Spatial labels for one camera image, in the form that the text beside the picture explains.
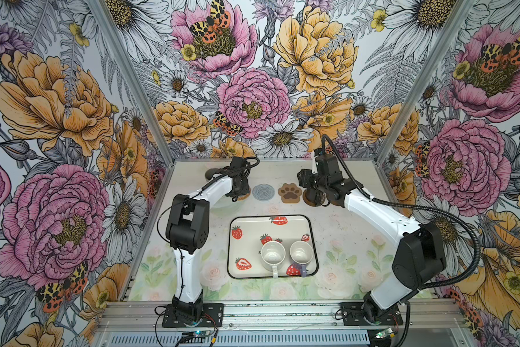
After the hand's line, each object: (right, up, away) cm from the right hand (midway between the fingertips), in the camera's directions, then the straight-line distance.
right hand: (304, 180), depth 87 cm
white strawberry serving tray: (-23, -23, +6) cm, 33 cm away
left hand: (-27, -7, +12) cm, 30 cm away
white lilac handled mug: (-1, -29, 0) cm, 29 cm away
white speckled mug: (-12, -29, 0) cm, 32 cm away
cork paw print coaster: (-3, -6, +21) cm, 22 cm away
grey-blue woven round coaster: (-17, -6, +21) cm, 27 cm away
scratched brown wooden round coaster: (+4, -10, +18) cm, 21 cm away
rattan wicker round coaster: (-26, -8, +18) cm, 32 cm away
